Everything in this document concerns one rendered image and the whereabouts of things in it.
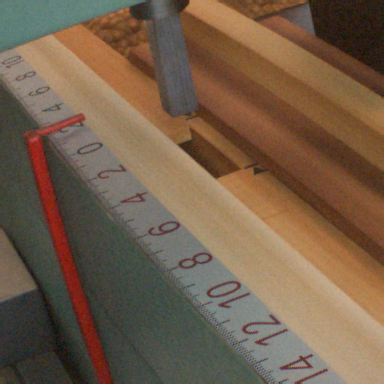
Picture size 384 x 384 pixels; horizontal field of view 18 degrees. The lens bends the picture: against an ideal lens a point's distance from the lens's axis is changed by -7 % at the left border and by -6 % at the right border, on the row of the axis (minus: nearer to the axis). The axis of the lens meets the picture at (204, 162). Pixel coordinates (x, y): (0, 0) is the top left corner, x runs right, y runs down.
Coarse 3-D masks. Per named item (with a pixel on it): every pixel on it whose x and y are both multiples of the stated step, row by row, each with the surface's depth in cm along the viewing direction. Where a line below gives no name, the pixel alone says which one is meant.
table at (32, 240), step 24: (312, 24) 58; (0, 168) 51; (0, 192) 54; (0, 216) 58; (24, 216) 49; (24, 240) 52; (48, 240) 45; (48, 264) 47; (48, 288) 50; (72, 312) 46; (96, 312) 40; (120, 336) 38; (120, 360) 40; (144, 360) 36
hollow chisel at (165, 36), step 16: (176, 16) 37; (160, 32) 37; (176, 32) 38; (160, 48) 38; (176, 48) 38; (160, 64) 38; (176, 64) 38; (160, 80) 39; (176, 80) 38; (192, 80) 39; (160, 96) 39; (176, 96) 38; (192, 96) 39; (176, 112) 39
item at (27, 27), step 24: (0, 0) 32; (24, 0) 32; (48, 0) 32; (72, 0) 33; (96, 0) 33; (120, 0) 33; (144, 0) 34; (168, 0) 37; (0, 24) 32; (24, 24) 32; (48, 24) 33; (72, 24) 33; (0, 48) 32
